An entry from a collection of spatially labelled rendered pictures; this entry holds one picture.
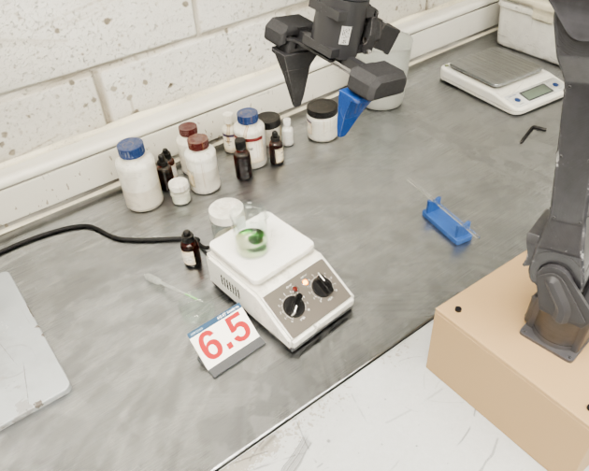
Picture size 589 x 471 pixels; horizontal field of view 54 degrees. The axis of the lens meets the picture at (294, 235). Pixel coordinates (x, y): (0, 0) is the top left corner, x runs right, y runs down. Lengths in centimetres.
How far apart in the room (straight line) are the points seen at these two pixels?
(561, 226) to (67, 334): 69
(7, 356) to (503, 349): 68
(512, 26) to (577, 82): 115
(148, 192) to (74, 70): 25
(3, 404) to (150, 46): 68
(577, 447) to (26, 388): 69
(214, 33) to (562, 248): 85
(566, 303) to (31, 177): 89
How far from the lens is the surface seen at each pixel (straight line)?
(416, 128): 132
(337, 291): 86
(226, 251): 86
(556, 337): 72
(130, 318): 93
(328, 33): 67
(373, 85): 63
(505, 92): 144
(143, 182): 109
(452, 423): 79
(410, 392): 80
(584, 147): 60
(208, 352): 83
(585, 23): 54
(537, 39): 170
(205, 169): 110
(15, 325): 98
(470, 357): 74
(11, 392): 89
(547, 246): 65
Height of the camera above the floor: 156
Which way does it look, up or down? 40 degrees down
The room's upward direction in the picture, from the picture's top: 4 degrees counter-clockwise
